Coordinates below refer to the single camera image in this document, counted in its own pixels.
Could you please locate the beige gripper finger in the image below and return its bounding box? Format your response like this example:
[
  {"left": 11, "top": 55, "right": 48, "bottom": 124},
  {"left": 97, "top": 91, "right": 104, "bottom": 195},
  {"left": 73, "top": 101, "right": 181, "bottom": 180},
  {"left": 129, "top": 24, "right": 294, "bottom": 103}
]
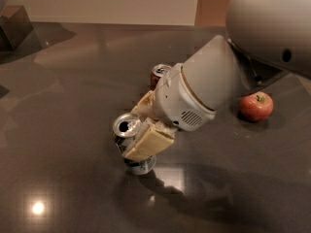
[
  {"left": 131, "top": 90, "right": 156, "bottom": 118},
  {"left": 121, "top": 117, "right": 178, "bottom": 162}
]

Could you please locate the green silver 7up can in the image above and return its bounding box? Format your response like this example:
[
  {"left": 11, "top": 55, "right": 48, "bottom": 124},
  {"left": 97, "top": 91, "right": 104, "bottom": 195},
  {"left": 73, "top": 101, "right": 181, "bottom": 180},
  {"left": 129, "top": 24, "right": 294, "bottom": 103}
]
[{"left": 113, "top": 113, "right": 156, "bottom": 176}]

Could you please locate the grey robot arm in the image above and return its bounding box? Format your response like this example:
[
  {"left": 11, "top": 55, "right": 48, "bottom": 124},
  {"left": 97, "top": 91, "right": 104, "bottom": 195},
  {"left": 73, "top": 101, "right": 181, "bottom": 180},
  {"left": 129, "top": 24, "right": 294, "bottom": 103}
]
[{"left": 122, "top": 0, "right": 311, "bottom": 162}]

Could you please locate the red soda can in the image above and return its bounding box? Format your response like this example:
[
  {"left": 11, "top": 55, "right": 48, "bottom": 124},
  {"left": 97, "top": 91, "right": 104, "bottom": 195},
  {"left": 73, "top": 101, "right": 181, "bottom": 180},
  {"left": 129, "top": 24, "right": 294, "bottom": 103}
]
[{"left": 150, "top": 64, "right": 171, "bottom": 90}]

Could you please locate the red apple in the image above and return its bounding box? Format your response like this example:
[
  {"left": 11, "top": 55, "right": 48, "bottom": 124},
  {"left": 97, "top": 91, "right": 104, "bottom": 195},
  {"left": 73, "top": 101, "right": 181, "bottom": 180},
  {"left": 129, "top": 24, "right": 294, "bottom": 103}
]
[{"left": 239, "top": 91, "right": 274, "bottom": 121}]

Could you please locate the dark brown box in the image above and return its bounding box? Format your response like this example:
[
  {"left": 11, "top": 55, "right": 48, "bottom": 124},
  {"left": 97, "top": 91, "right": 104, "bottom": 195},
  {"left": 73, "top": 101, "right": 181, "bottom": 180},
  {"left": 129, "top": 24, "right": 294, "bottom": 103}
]
[{"left": 0, "top": 6, "right": 33, "bottom": 51}]

